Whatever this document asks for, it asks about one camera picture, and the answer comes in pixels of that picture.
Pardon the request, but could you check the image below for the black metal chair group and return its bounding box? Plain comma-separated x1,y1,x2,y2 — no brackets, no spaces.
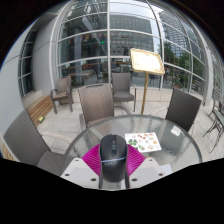
202,95,224,153

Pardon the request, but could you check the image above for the black computer mouse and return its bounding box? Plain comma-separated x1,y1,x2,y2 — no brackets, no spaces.
98,133,130,184

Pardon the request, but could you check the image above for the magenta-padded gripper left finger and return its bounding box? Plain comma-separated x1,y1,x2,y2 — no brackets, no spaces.
60,143,103,190

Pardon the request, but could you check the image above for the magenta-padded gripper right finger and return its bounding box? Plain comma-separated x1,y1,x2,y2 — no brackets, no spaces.
124,143,166,190

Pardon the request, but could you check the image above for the white printed mouse pad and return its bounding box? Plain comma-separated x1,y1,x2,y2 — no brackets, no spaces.
162,163,175,176

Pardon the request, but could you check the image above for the gold framed menu stand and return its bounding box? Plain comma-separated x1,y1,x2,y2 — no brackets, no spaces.
128,47,166,116

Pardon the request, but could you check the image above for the colourful laminated menu card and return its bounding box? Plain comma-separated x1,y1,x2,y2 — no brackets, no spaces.
124,132,163,154

